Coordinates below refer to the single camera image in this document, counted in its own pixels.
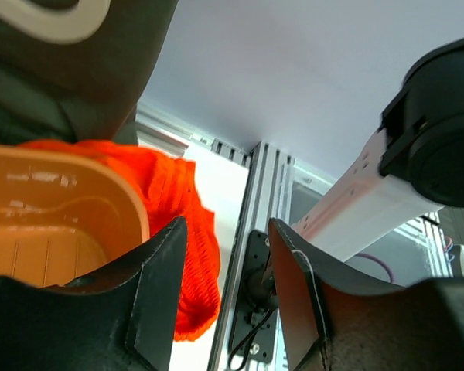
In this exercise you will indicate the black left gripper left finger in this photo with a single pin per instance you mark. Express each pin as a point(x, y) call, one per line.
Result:
point(121, 316)

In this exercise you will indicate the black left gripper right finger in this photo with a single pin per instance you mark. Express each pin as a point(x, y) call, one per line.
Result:
point(334, 317)

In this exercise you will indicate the bright orange shorts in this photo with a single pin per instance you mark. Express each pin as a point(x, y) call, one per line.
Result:
point(167, 189)

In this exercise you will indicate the olive green shorts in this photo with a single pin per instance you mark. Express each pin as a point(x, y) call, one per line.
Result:
point(84, 90)

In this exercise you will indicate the beige hanger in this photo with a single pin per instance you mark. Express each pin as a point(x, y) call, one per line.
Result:
point(63, 27)

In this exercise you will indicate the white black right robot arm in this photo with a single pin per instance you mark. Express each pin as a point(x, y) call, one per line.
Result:
point(412, 165)

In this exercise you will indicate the orange plastic basket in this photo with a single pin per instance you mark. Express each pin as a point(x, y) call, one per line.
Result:
point(63, 216)

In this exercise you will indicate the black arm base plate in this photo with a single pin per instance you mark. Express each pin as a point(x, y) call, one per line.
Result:
point(255, 298)

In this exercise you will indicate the aluminium frame rail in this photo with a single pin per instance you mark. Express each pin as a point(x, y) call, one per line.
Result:
point(244, 189)

